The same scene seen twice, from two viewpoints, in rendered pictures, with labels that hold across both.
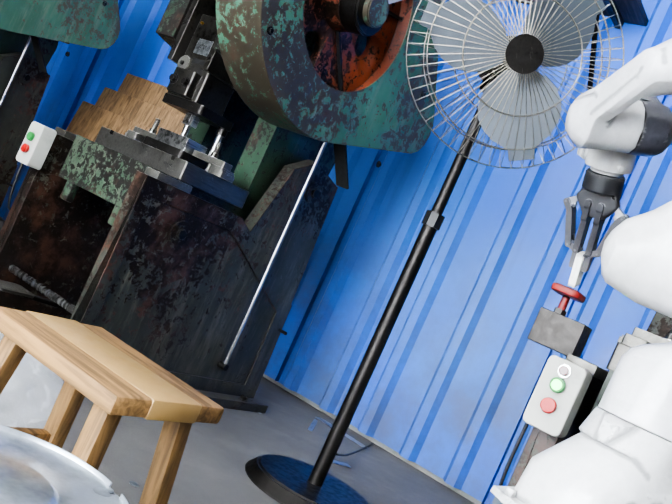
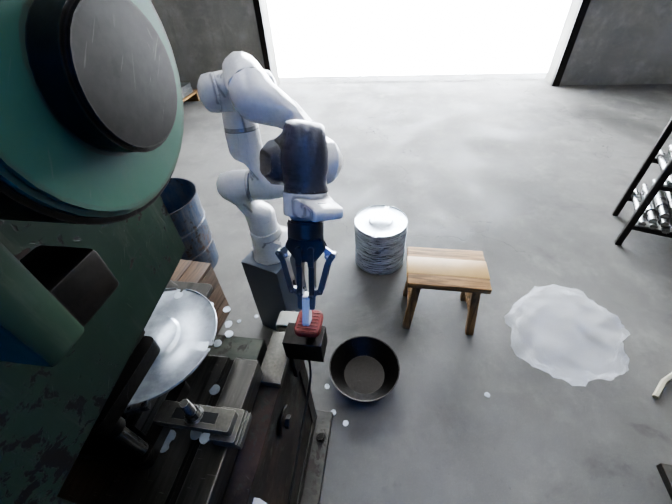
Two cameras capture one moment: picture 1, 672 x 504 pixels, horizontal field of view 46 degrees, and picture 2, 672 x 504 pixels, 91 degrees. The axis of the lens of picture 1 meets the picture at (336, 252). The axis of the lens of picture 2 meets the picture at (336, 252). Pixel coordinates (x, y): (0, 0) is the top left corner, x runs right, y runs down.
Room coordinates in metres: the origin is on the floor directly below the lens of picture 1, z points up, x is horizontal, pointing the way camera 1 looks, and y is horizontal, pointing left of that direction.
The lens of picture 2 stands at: (2.04, -0.56, 1.38)
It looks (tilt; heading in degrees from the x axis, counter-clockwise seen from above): 42 degrees down; 158
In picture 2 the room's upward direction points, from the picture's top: 4 degrees counter-clockwise
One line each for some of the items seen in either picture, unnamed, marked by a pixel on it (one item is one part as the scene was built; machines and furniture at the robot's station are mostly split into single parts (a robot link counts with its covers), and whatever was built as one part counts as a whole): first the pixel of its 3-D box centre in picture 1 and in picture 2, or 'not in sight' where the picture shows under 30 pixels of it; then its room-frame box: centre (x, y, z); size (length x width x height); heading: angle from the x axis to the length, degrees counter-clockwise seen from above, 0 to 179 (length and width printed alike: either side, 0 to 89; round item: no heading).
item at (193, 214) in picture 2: not in sight; (172, 233); (0.28, -0.85, 0.24); 0.42 x 0.42 x 0.48
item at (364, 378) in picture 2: not in sight; (364, 370); (1.41, -0.22, 0.04); 0.30 x 0.30 x 0.07
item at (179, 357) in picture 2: not in sight; (148, 339); (1.49, -0.79, 0.78); 0.29 x 0.29 x 0.01
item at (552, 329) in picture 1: (549, 357); (307, 353); (1.58, -0.47, 0.62); 0.10 x 0.06 x 0.20; 56
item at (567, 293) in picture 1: (562, 306); (310, 330); (1.59, -0.46, 0.72); 0.07 x 0.06 x 0.08; 146
